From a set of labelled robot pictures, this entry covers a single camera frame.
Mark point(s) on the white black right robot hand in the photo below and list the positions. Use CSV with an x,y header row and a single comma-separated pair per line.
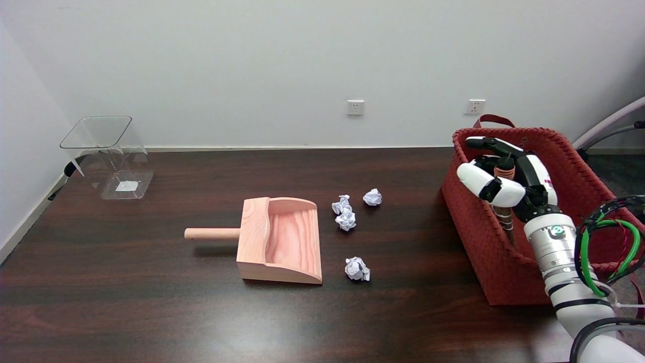
x,y
504,191

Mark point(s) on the straw hand broom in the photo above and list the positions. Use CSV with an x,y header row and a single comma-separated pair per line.
x,y
505,222

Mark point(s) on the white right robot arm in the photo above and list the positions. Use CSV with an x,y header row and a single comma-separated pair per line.
x,y
559,247

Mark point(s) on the red woven storage basket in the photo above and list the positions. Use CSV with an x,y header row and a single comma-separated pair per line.
x,y
574,171

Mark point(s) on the white curved tube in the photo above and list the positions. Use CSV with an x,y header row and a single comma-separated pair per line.
x,y
609,121

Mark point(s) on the dark grey curved bar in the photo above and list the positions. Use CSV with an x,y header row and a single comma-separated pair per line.
x,y
617,131

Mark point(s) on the crumpled white paper ball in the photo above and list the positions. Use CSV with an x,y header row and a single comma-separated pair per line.
x,y
372,197
346,221
357,268
342,204

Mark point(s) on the wooden dustpan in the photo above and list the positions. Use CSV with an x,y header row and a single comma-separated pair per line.
x,y
282,242

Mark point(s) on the clear plastic bin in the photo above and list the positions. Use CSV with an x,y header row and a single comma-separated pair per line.
x,y
108,151

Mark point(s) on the white wall socket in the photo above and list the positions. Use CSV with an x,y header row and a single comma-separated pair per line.
x,y
475,106
355,107

